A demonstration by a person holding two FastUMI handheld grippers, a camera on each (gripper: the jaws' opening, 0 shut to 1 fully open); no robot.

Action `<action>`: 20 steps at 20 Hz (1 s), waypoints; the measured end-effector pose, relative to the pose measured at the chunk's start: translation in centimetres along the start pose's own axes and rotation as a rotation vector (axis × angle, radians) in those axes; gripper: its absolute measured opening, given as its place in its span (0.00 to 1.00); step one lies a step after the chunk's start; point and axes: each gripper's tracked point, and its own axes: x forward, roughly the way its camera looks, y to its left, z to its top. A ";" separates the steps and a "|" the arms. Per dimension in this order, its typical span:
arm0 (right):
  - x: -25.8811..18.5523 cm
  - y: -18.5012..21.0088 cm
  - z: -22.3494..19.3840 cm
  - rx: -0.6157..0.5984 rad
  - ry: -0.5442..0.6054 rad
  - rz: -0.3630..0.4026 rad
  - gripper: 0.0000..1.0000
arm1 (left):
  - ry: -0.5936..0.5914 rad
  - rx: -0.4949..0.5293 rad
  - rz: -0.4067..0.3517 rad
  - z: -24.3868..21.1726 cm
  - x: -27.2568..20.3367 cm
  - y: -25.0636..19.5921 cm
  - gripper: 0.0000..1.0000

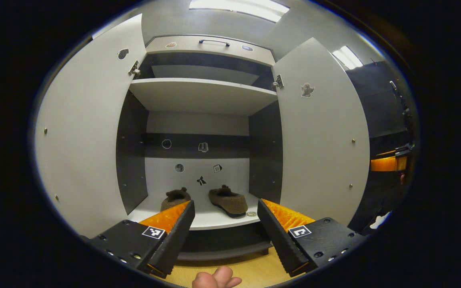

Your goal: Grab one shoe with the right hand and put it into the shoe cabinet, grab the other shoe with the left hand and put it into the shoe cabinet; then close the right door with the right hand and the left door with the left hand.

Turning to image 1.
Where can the white shoe cabinet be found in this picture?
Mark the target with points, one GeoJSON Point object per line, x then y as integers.
{"type": "Point", "coordinates": [198, 96]}

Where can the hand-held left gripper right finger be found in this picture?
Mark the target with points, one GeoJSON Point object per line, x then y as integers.
{"type": "Point", "coordinates": [280, 240]}

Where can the long ceiling light panel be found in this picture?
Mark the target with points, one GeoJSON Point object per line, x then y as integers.
{"type": "Point", "coordinates": [240, 8]}

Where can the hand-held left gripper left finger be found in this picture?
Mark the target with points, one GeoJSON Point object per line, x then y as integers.
{"type": "Point", "coordinates": [172, 240]}

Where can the brown fuzzy shoe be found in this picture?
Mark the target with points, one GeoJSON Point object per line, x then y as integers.
{"type": "Point", "coordinates": [228, 202]}
{"type": "Point", "coordinates": [174, 198]}

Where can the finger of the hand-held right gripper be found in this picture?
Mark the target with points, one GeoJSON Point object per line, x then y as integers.
{"type": "Point", "coordinates": [386, 164]}

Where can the white cabinet door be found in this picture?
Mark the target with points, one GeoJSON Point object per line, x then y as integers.
{"type": "Point", "coordinates": [322, 152]}
{"type": "Point", "coordinates": [86, 140]}

